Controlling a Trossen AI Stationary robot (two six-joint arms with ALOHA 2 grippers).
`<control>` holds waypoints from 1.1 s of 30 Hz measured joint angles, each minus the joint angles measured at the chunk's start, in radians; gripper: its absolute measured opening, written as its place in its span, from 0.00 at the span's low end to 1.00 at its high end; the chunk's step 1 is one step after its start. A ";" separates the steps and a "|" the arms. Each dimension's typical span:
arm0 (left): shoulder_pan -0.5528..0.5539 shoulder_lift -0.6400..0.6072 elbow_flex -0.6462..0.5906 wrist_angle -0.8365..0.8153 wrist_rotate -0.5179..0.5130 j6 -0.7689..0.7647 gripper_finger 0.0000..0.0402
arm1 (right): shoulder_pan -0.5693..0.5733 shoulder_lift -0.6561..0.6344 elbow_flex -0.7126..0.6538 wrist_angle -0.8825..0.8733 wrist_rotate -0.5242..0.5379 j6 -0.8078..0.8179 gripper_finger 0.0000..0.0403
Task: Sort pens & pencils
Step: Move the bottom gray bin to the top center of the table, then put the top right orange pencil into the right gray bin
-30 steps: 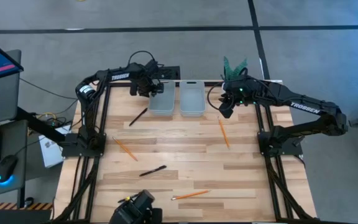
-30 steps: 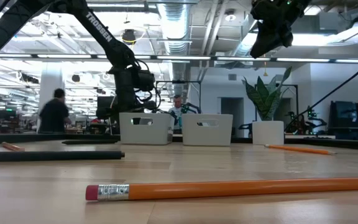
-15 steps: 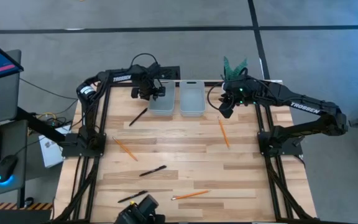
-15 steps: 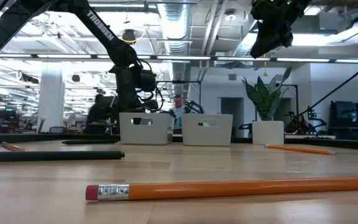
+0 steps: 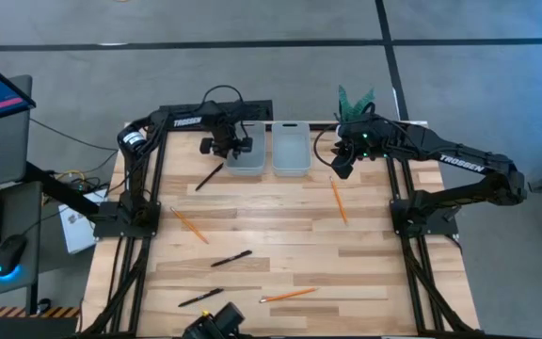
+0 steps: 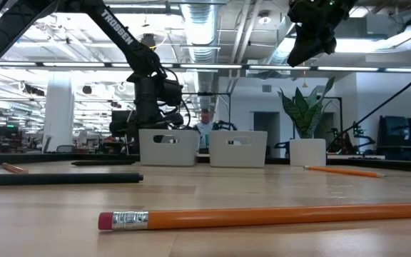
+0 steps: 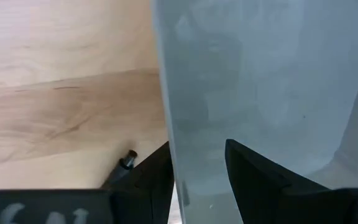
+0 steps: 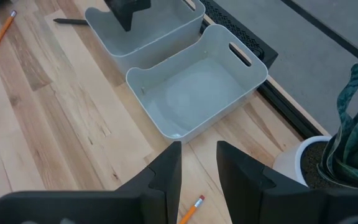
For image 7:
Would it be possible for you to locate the grey plastic bin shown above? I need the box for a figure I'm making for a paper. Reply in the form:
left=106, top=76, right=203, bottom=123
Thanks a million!
left=150, top=0, right=358, bottom=224

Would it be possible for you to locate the black pen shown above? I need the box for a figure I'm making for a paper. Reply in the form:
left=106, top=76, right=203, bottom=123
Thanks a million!
left=99, top=149, right=139, bottom=190

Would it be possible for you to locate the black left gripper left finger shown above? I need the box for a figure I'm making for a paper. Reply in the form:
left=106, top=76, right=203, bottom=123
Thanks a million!
left=0, top=141, right=176, bottom=224

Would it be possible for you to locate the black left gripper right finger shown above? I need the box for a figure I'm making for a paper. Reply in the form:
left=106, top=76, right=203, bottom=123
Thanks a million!
left=225, top=139, right=358, bottom=224

